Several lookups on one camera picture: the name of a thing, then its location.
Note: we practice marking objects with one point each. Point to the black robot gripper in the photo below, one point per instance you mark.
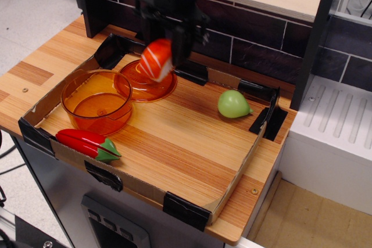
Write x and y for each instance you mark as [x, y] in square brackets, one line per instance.
[181, 17]

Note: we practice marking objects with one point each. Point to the orange salmon sushi toy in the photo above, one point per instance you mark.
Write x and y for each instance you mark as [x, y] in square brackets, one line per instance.
[156, 61]

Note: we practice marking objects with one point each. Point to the orange transparent pot lid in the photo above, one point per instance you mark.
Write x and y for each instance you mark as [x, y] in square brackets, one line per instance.
[145, 89]

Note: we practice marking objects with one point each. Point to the orange transparent plastic pot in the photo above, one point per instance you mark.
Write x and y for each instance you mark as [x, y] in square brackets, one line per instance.
[98, 101]

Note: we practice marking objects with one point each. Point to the cardboard fence with black tape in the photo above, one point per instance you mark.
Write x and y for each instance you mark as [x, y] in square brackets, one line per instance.
[179, 153]

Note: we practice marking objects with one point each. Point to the green toy pear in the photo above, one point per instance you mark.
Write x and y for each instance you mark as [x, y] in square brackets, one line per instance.
[232, 104]

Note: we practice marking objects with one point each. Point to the red toy chili pepper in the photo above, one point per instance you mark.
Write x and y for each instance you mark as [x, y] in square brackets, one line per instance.
[96, 146]

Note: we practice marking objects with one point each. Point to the grey control panel with buttons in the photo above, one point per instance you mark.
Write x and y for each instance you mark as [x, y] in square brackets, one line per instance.
[111, 229]

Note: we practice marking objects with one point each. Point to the black vertical post left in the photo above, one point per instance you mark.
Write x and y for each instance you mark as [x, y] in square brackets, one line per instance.
[90, 1]

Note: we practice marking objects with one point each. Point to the black vertical post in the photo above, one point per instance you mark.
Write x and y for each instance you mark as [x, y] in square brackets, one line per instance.
[305, 74]
[90, 1]

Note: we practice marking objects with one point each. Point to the black vertical post right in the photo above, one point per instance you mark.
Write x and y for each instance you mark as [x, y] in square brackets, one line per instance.
[305, 74]

